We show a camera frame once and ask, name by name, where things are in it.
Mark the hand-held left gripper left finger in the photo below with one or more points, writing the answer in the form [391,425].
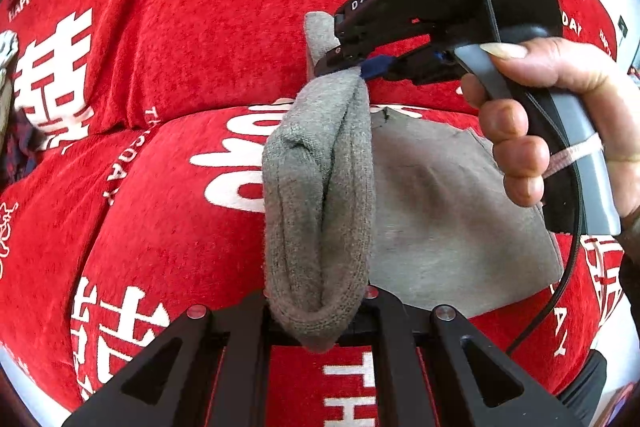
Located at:
[250,322]

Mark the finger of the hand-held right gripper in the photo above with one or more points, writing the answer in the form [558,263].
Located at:
[365,24]
[420,67]

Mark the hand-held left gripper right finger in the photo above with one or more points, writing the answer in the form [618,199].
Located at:
[385,317]

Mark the grey sock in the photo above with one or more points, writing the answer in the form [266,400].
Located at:
[320,207]
[450,217]

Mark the person's right hand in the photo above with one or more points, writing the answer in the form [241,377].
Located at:
[575,67]

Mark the red printed blanket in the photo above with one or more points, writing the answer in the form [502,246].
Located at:
[175,32]

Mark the red blue plaid cloth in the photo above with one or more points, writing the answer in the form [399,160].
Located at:
[17,152]

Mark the white patterned cloth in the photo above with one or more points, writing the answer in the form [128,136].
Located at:
[7,52]

